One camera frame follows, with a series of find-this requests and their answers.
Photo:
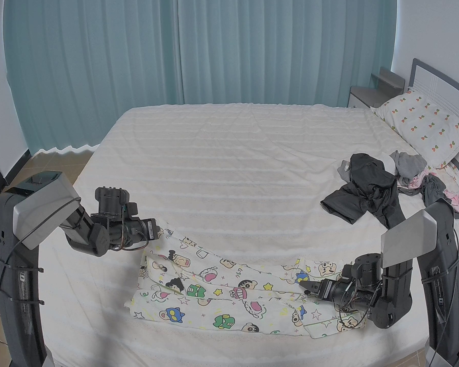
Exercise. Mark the dark grey garment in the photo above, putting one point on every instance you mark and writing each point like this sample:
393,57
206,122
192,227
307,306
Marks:
434,191

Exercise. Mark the small grey garment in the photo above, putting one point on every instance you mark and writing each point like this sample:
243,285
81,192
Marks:
344,170

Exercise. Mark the bed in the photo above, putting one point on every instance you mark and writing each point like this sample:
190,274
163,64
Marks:
222,159

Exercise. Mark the grey white bedside table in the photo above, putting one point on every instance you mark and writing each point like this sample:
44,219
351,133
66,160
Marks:
369,94

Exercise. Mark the pink garment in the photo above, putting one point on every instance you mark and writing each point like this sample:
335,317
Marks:
415,182

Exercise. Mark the black garment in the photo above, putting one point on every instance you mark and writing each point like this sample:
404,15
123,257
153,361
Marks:
367,193

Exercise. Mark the white printed pyjama top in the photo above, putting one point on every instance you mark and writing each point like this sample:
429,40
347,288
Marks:
229,293

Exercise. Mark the white printed pillow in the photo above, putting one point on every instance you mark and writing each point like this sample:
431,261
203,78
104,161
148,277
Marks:
424,124

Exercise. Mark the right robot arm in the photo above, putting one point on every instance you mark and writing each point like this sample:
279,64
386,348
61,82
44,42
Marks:
409,239

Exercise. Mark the blue-green curtain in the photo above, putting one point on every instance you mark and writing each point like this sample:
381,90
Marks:
137,44

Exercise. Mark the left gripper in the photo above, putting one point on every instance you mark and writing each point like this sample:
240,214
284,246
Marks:
141,232

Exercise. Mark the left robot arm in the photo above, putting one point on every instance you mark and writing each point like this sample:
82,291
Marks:
42,205

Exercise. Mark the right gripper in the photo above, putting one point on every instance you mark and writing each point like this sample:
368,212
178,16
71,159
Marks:
336,291

